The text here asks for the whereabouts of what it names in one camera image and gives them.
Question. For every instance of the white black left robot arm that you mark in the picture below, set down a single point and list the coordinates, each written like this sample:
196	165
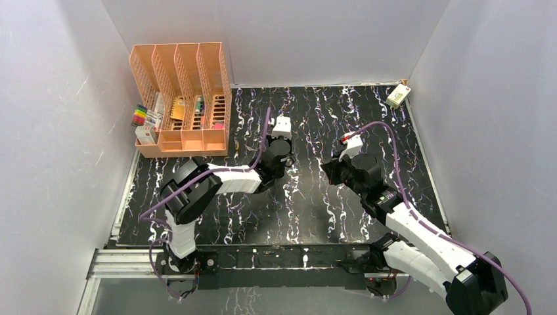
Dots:
183	210

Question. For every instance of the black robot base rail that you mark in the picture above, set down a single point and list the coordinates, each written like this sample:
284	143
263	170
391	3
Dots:
350	266

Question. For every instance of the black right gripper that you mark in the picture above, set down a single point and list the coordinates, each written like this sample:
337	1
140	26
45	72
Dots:
332	168

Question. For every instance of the pink plastic file organizer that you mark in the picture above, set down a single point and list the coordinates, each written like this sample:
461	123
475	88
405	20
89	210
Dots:
187	85

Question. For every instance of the white green small box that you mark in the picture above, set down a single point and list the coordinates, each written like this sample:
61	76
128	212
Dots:
398	96

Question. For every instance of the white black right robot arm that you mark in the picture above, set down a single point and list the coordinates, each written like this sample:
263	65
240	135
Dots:
468	283

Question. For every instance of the colourful marker pen set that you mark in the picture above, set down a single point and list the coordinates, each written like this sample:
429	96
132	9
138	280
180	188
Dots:
144	117

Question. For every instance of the small white red box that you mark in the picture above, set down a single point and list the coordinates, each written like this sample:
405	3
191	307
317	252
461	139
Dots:
146	135

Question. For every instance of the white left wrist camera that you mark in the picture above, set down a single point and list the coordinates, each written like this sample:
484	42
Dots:
281	127

